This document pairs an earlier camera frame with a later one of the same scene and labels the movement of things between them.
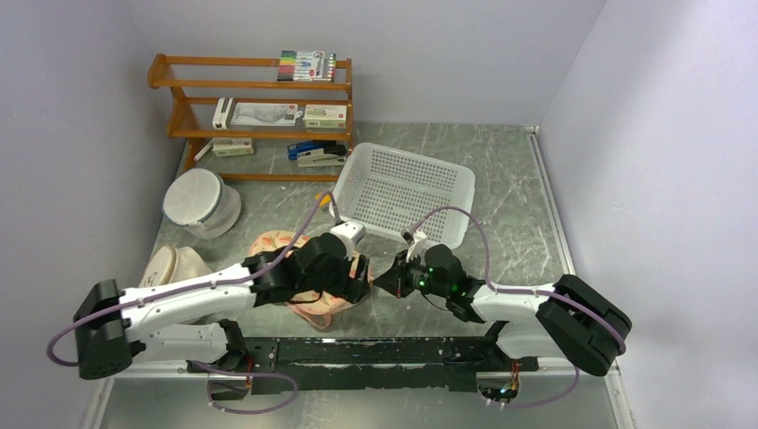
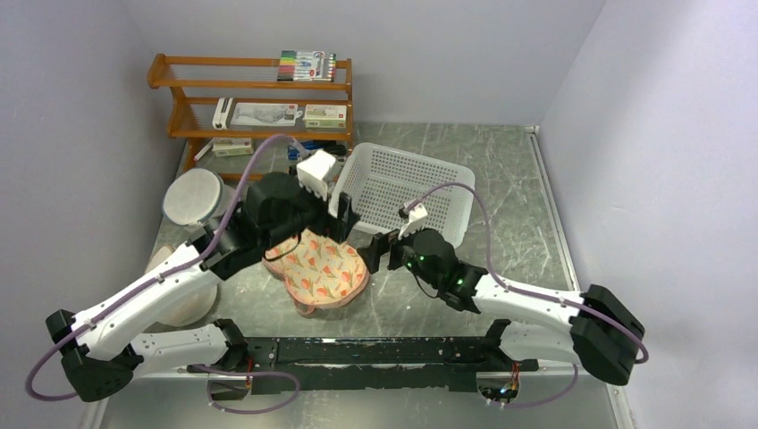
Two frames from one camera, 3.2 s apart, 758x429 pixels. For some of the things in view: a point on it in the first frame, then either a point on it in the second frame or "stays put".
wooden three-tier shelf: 246,125 stays put
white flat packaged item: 265,114 stays put
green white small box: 325,116 stays put
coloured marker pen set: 307,66 stays put
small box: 350,232 → 312,170
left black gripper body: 339,279 → 311,212
